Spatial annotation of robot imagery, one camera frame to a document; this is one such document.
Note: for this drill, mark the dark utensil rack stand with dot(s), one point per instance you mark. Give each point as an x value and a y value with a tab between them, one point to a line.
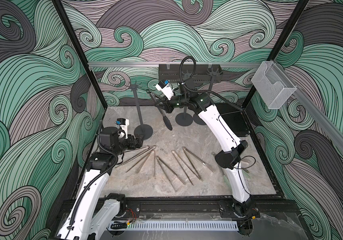
142	130
213	74
184	119

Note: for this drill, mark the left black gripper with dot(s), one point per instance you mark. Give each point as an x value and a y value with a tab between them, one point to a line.
137	144

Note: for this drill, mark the black tray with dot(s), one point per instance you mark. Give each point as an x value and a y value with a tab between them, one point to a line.
234	119

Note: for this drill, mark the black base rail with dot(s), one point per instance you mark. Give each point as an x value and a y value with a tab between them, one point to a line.
218	206

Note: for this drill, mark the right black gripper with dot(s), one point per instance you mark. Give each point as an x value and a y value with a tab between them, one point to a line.
167	103

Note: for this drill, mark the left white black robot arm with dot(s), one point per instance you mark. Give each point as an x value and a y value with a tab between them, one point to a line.
85	222

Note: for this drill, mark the black metal tongs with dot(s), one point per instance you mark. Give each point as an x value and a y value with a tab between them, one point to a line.
164	117

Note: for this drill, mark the black perforated wall shelf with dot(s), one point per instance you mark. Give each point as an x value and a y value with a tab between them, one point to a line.
171	72

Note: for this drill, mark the clear plastic wall bin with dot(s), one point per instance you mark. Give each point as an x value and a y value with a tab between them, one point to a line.
273	84

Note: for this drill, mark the white slotted cable duct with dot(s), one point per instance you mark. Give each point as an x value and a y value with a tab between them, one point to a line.
179	226

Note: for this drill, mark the clear tipped metal tongs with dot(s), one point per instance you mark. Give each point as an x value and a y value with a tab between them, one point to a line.
244	166

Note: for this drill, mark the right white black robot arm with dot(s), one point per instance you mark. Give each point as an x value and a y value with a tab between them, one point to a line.
229	158

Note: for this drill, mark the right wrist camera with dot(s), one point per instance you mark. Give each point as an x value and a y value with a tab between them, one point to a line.
166	88

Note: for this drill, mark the green metal tongs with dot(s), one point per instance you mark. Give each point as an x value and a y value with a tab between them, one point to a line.
218	162

